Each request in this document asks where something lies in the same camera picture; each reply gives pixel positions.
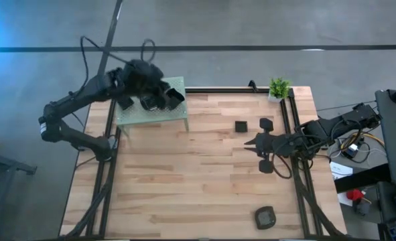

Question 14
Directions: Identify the dark grey panel with pole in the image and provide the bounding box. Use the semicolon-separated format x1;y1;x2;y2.
375;82;396;187

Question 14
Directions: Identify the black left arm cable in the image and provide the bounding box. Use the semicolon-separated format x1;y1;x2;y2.
79;35;157;98

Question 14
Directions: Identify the black glossy square plate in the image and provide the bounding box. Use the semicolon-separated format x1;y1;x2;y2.
163;87;186;110

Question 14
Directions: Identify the black aluminium table frame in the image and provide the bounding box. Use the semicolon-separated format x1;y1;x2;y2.
63;86;344;239

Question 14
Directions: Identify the small white electronics box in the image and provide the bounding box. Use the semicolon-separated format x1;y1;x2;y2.
346;143;359;158

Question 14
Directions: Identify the black metal stand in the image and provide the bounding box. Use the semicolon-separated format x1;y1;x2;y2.
0;133;38;241

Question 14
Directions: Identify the black glossy rounded plate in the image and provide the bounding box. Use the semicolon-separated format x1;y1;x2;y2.
139;94;160;112
254;206;277;231

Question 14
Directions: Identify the green plant in white pot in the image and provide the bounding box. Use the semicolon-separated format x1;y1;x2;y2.
267;76;292;103

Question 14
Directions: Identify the white perforated dish rack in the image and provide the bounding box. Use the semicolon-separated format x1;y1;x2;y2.
115;76;190;133

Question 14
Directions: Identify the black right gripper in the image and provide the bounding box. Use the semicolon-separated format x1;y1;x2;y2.
243;118;306;174

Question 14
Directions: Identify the black side table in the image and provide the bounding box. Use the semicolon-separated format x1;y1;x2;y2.
334;163;396;241

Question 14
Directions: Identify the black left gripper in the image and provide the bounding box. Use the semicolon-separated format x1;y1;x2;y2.
112;59;171;110

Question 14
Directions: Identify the white paper sheet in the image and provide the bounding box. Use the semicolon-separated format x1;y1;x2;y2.
330;161;354;180

